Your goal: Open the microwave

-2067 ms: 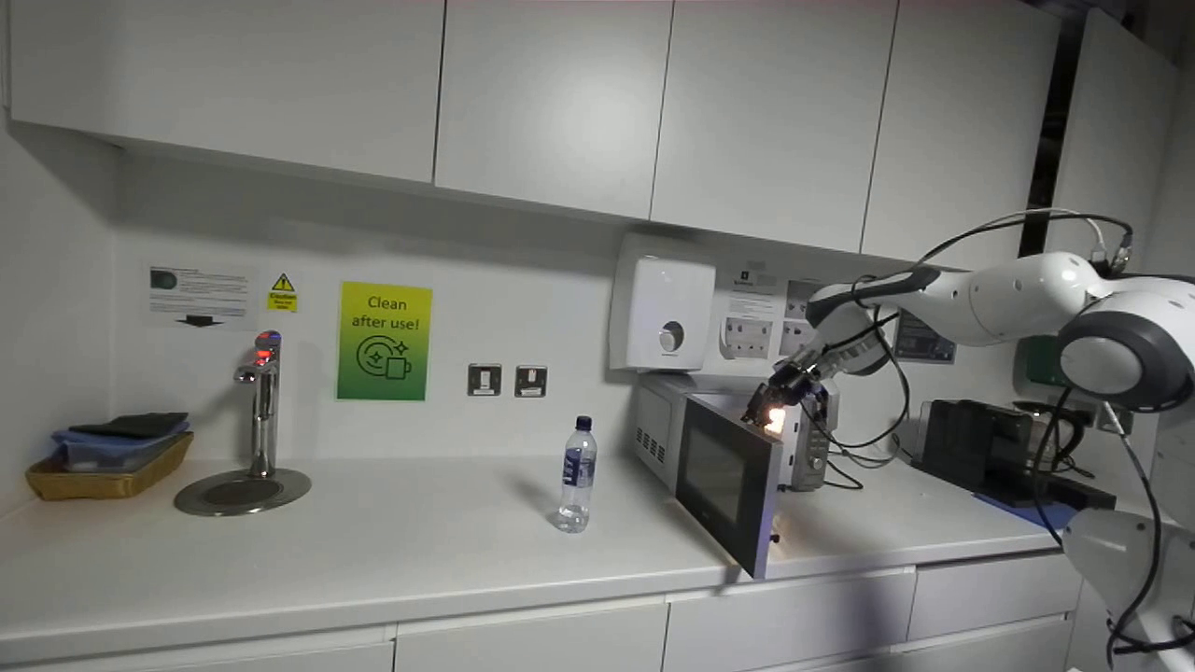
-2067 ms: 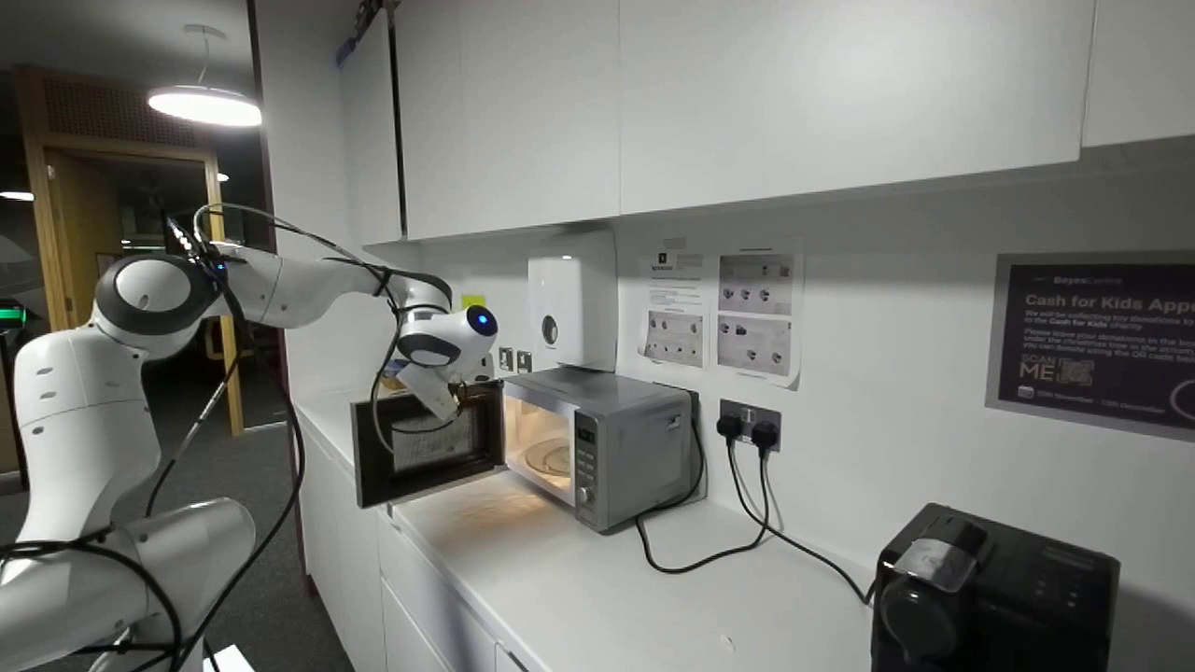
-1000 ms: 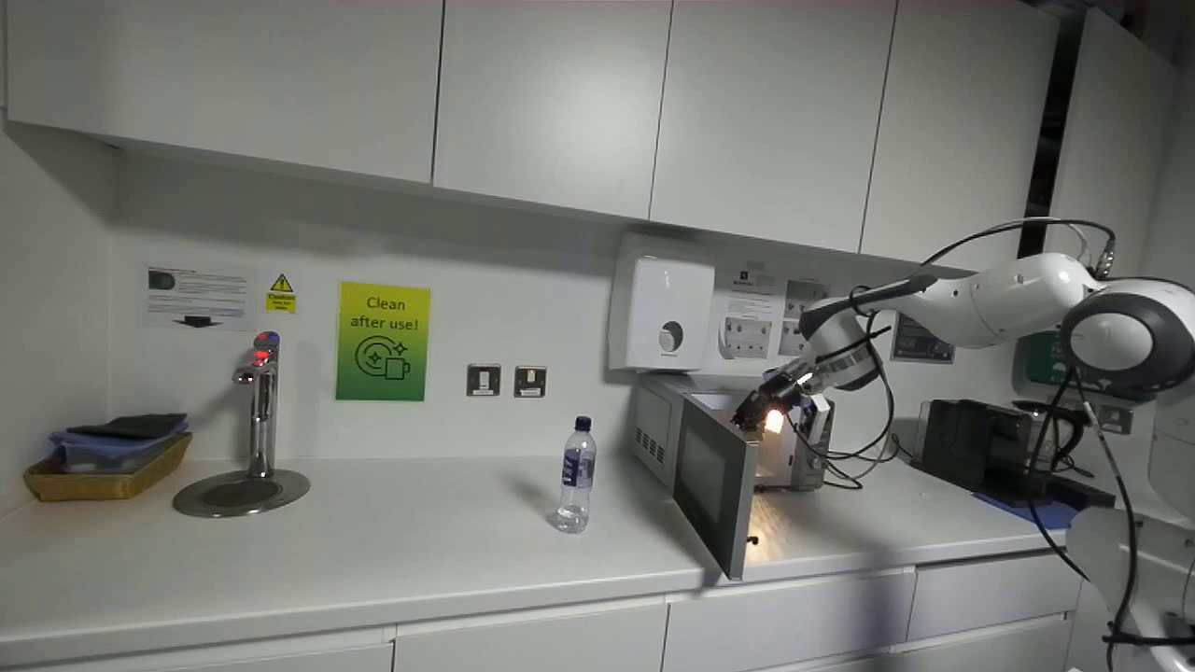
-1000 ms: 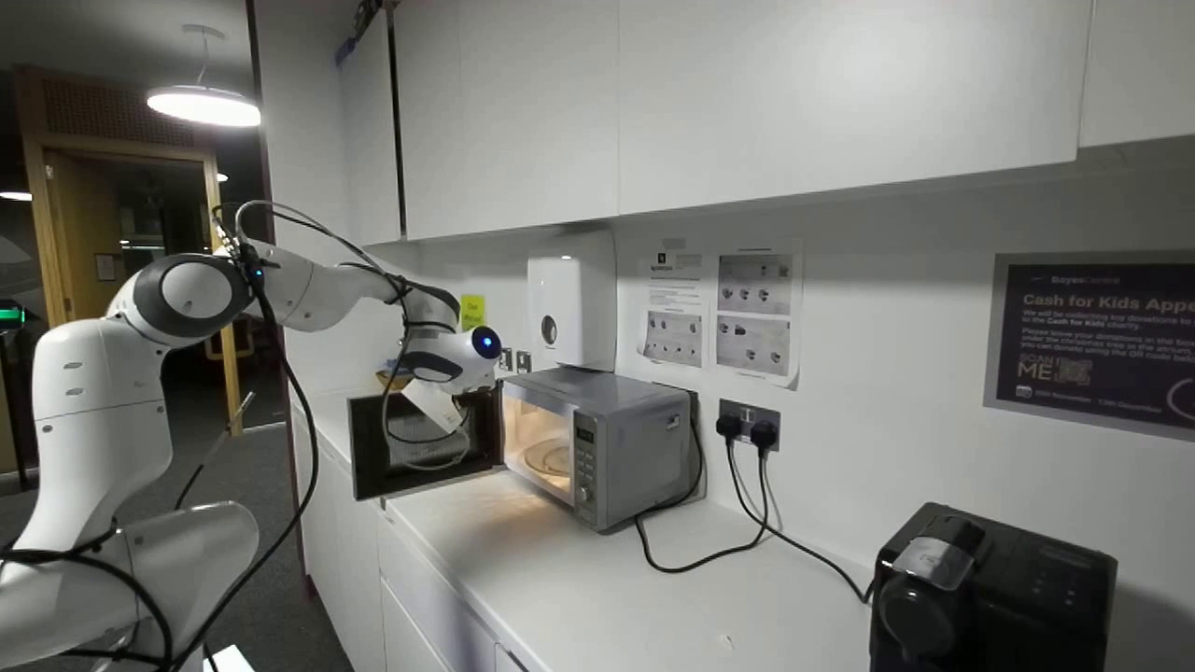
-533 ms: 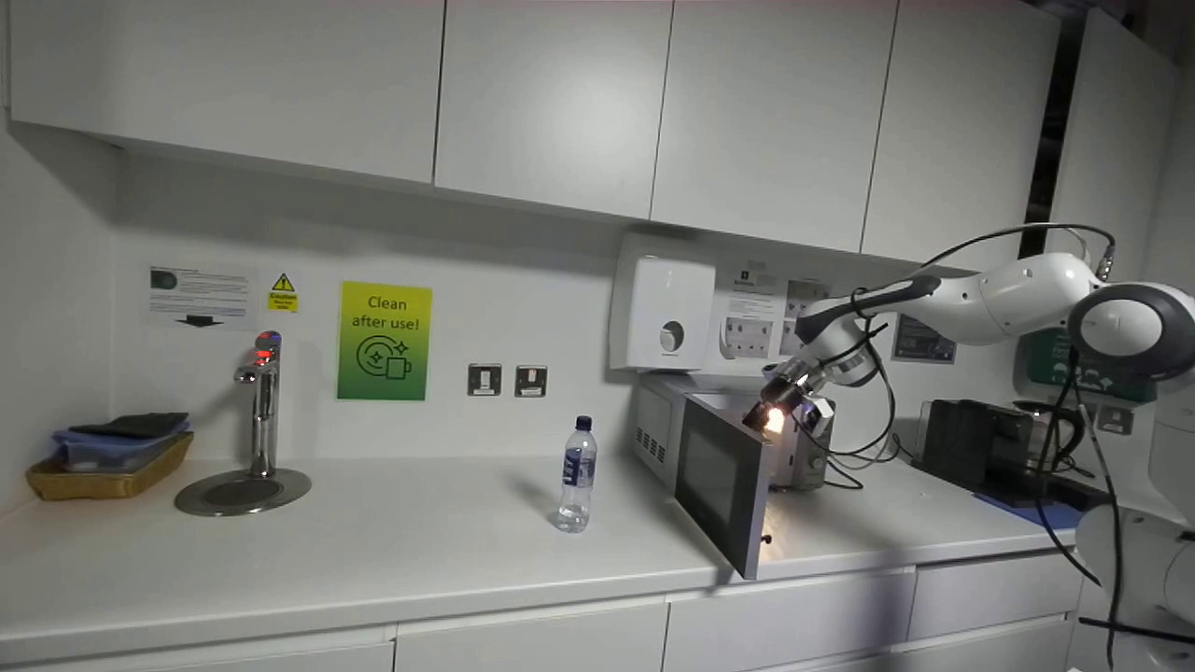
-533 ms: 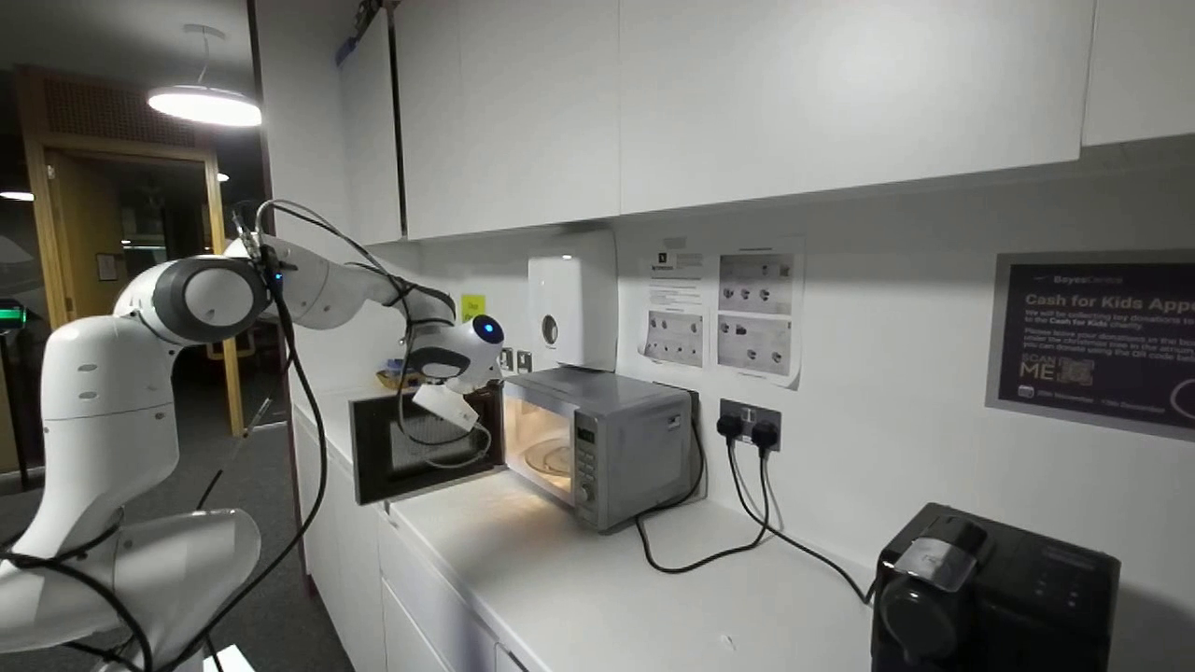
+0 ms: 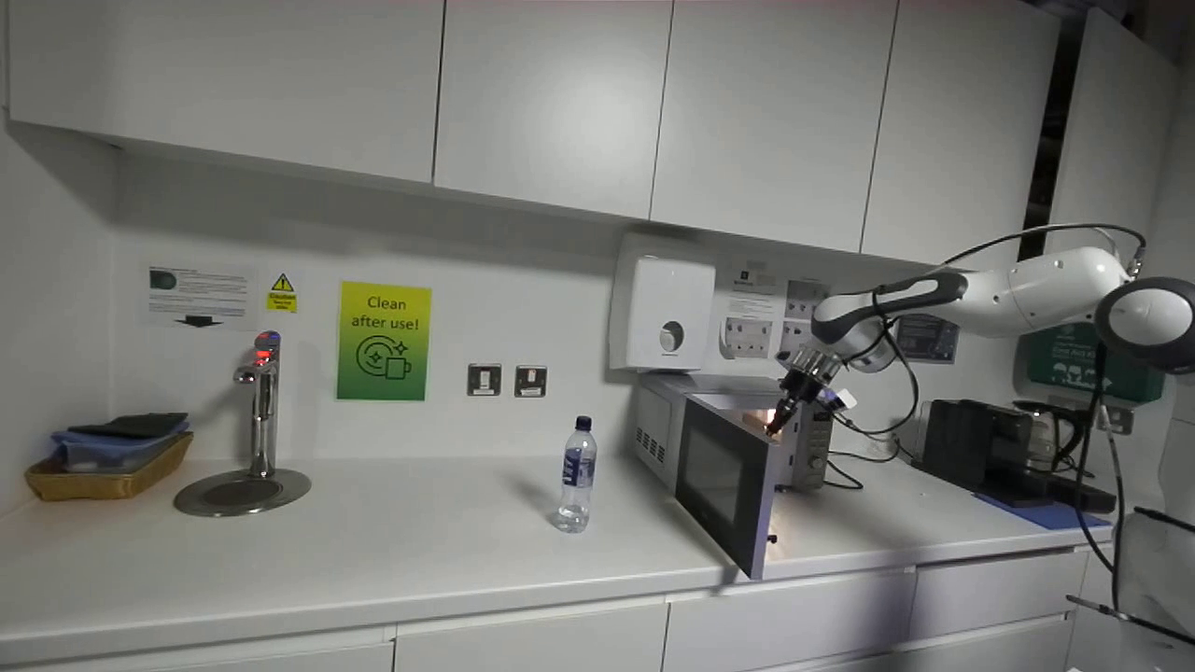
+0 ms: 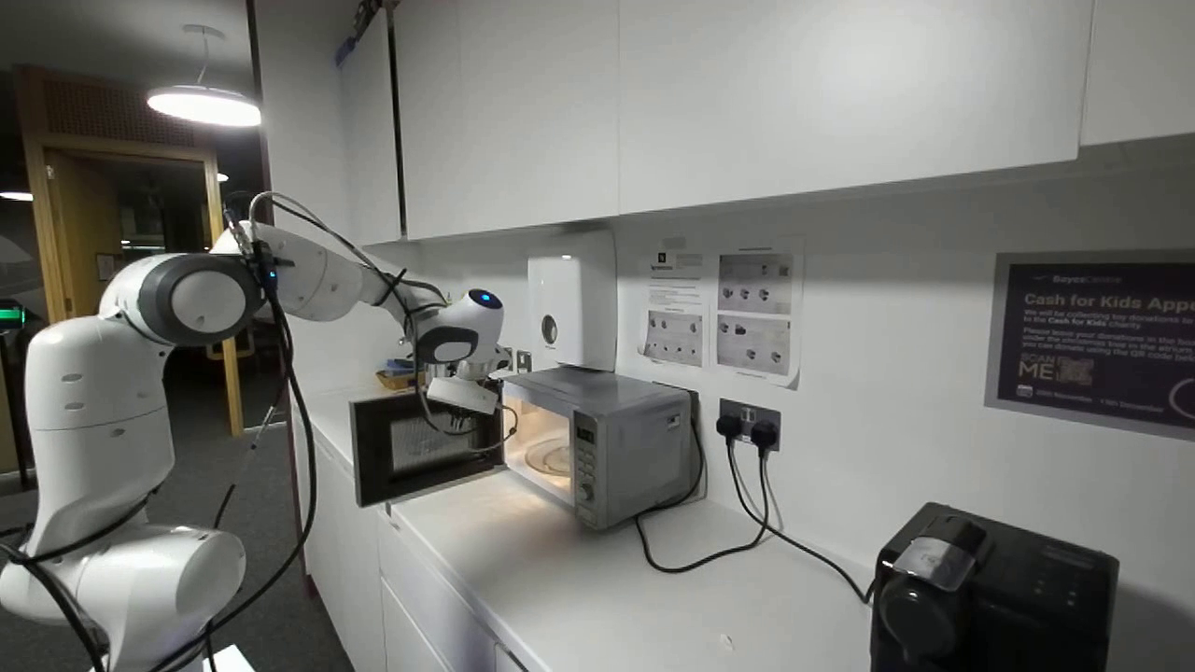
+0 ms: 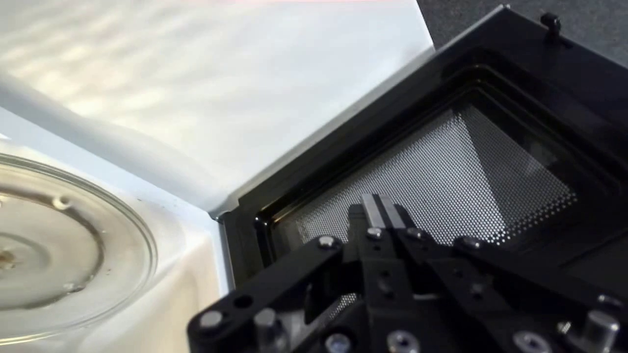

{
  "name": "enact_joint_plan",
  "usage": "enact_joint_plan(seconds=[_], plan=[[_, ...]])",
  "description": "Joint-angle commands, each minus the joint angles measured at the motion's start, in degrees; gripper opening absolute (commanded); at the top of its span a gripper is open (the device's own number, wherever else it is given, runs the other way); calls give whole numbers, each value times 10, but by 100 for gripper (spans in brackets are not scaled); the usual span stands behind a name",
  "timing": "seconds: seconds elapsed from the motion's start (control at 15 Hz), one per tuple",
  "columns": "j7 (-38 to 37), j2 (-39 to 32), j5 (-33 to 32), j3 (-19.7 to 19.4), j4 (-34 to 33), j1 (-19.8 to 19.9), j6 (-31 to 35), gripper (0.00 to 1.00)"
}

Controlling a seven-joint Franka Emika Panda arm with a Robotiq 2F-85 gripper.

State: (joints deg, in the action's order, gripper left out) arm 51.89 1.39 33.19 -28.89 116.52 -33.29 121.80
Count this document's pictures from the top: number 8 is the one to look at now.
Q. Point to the wicker basket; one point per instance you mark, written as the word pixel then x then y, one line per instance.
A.
pixel 396 370

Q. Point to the white base cabinet unit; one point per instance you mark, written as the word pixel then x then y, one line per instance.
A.
pixel 377 592

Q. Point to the black double wall socket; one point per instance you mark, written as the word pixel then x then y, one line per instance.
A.
pixel 747 410

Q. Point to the wooden door frame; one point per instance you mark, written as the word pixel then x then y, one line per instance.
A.
pixel 68 209

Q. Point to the green lit sign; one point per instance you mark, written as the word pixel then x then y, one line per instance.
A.
pixel 16 314

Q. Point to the glass turntable plate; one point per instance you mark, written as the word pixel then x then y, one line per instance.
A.
pixel 546 463

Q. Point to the round ceiling lamp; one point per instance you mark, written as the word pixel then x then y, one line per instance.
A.
pixel 208 107

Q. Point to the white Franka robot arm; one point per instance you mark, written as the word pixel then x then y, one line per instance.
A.
pixel 99 410

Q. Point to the silver wall switch plate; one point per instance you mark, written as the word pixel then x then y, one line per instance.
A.
pixel 526 361

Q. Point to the black microwave door with window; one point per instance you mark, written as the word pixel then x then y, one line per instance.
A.
pixel 396 468

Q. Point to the silver microwave oven body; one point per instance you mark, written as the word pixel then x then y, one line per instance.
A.
pixel 639 450

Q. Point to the white instruction sheet with pictures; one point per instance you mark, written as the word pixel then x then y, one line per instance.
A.
pixel 673 329

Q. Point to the white upper cabinet door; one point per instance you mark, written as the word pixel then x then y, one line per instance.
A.
pixel 508 115
pixel 1140 67
pixel 846 93

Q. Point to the grey instruction sheet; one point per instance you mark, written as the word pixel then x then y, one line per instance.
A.
pixel 757 346
pixel 757 286

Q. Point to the small dark header label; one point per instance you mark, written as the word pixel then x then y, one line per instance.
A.
pixel 678 263

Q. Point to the black coffee machine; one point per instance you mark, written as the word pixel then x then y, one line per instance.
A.
pixel 1009 599

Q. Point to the white paper towel dispenser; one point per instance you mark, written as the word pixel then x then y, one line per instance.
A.
pixel 572 312

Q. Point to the dark framed wall notice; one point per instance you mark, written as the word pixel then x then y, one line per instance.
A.
pixel 1103 342

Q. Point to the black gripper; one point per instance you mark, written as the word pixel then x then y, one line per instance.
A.
pixel 464 417

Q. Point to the small ceiling light strip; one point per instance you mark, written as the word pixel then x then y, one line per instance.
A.
pixel 16 195

